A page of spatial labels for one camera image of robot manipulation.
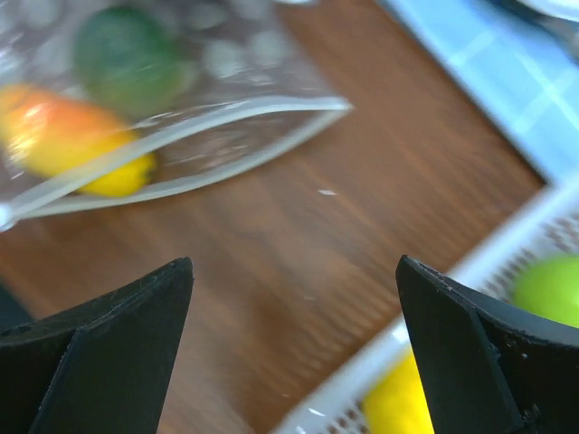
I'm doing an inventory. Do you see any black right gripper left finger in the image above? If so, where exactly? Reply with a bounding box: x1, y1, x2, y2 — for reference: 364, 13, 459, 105
1, 258, 194, 433

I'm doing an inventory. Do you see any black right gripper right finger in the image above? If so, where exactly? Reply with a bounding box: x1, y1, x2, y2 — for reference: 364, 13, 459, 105
395, 256, 578, 433

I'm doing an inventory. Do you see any yellow orange fake fruit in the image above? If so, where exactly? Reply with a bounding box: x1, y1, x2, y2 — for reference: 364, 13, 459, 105
1, 83, 138, 178

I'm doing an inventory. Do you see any clear zip top bag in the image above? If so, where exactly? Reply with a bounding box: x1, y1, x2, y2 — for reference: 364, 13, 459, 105
1, 1, 350, 230

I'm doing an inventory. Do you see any yellow fake lemon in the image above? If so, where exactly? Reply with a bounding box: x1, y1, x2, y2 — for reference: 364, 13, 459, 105
362, 351, 434, 434

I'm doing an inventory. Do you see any green fake apple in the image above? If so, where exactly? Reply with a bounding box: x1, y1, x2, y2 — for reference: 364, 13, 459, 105
512, 255, 578, 328

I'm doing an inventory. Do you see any dark green fake cucumber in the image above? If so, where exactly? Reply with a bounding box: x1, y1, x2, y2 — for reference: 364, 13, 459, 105
71, 5, 184, 118

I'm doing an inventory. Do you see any white perforated plastic basket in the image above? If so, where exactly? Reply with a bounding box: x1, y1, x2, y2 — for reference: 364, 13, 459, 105
278, 179, 578, 433

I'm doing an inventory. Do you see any blue checkered placemat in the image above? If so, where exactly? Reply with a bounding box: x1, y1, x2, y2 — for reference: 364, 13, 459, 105
380, 1, 578, 184

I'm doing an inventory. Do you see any white round plate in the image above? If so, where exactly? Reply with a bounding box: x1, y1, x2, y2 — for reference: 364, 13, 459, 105
520, 0, 579, 22

